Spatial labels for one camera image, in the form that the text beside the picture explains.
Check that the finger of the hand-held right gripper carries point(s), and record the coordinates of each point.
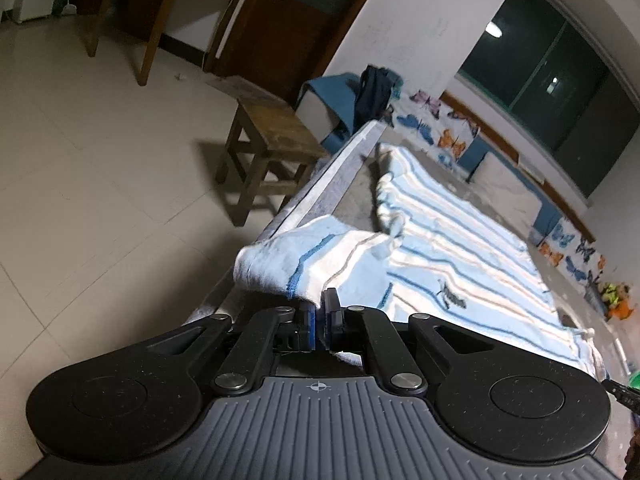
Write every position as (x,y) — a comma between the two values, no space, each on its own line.
(622,394)

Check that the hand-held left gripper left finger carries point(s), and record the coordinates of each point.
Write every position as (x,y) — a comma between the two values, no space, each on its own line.
(309,327)

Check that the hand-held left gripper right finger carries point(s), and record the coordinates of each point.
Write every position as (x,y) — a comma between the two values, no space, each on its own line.
(331,320)

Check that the blue white striped garment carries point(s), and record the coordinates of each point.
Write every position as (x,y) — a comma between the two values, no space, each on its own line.
(450,240)

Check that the plush toy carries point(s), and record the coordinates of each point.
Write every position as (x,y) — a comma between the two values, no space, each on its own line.
(616,300)

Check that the grey star-print mattress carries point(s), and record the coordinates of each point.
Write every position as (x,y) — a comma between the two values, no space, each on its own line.
(350,185)

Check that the small butterfly-print pillow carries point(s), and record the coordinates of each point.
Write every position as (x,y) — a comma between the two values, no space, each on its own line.
(570,250)

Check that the wooden stool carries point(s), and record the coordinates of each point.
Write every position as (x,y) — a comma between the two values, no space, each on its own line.
(270,125)

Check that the plain grey pillow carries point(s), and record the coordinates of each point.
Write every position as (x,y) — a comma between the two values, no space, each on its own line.
(505,185)

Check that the large butterfly-print pillow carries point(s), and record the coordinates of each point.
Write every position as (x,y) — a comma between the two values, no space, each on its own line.
(425,120)

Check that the blue sofa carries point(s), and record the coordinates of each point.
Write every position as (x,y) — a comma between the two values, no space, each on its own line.
(335,92)

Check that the dark backpack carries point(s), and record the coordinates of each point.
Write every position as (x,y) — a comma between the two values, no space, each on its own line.
(372,92)

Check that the brown wooden door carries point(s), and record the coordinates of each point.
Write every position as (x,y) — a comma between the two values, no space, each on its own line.
(280,35)

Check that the green-framed window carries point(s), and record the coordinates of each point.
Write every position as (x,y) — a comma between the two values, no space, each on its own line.
(540,75)

